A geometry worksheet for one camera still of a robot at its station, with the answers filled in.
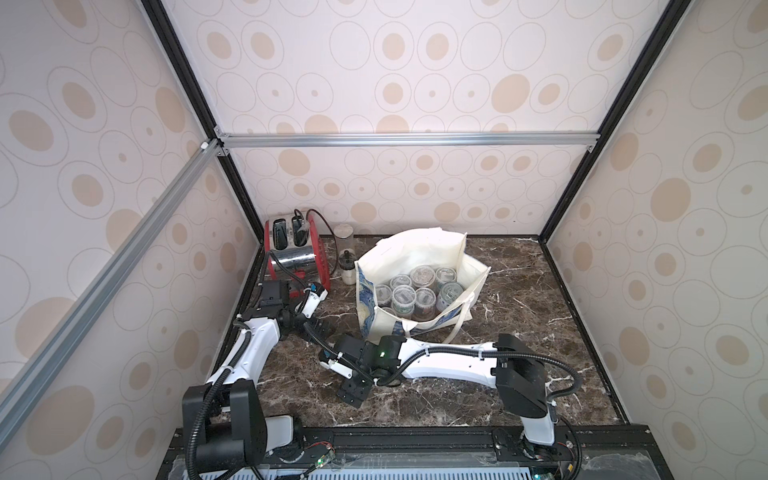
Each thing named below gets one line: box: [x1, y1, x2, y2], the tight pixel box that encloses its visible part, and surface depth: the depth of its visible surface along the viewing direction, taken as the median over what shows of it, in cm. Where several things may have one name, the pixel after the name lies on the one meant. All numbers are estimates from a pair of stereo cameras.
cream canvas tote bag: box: [354, 228, 491, 343], surface depth 85 cm
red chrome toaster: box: [264, 209, 331, 289], surface depth 95 cm
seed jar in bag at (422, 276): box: [410, 265, 436, 288], surface depth 94 cm
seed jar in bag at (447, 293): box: [436, 282, 464, 312], surface depth 89 cm
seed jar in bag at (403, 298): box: [392, 285, 417, 314], surface depth 83 cm
